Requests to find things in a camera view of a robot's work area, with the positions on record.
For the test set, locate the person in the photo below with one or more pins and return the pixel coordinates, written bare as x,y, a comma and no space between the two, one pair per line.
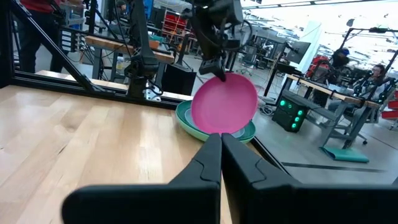
31,37
377,73
340,57

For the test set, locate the black computer tower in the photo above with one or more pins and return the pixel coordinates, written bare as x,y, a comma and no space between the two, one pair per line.
178,81

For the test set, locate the red storage bin shelf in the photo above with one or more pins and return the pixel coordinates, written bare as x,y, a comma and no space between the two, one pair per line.
175,23

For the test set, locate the black table frame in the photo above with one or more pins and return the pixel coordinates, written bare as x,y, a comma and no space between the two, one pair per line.
62,82

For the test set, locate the pink plastic plate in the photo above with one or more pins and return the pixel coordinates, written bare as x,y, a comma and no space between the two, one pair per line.
224,105

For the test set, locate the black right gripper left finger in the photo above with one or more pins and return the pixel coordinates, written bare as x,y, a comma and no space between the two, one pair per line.
186,202

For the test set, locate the teal floor pad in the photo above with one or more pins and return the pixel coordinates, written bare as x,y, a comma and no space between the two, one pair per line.
345,154

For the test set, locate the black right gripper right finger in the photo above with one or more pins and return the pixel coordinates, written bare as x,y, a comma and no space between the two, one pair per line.
280,205

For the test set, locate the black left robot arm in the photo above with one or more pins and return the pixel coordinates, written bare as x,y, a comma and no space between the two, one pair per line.
141,62

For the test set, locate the black computer with green lights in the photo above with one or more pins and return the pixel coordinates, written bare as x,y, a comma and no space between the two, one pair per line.
290,112

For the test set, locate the grey office chair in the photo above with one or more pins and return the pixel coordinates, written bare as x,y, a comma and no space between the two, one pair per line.
248,57

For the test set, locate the black monitor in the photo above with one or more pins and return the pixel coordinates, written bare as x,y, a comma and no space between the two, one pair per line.
298,51

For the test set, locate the wooden workbench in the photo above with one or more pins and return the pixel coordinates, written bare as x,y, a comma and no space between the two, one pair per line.
314,84
105,43

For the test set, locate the black robot station frame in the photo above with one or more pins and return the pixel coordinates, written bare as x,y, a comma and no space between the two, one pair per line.
377,30

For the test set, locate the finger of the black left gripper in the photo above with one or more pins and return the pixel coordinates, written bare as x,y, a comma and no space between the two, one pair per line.
221,73

